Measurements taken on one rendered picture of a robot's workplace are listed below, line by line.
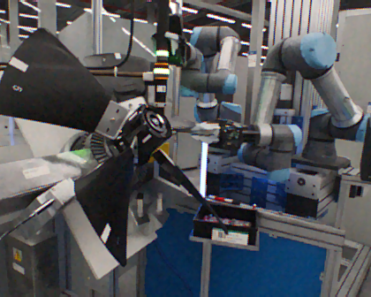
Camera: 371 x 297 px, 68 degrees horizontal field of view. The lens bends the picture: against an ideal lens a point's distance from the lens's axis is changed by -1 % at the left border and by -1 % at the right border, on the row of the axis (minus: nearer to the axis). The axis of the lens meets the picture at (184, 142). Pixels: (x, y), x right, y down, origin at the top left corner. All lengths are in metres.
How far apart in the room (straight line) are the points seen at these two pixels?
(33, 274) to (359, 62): 2.39
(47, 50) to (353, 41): 2.22
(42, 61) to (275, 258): 1.05
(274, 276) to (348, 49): 1.82
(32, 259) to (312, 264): 0.96
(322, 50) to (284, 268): 0.81
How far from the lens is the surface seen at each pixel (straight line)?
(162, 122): 0.78
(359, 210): 2.65
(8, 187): 0.65
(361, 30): 2.57
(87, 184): 0.51
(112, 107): 0.75
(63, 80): 0.71
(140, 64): 0.99
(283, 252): 1.23
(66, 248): 1.15
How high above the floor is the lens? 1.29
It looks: 9 degrees down
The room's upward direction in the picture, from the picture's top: 3 degrees clockwise
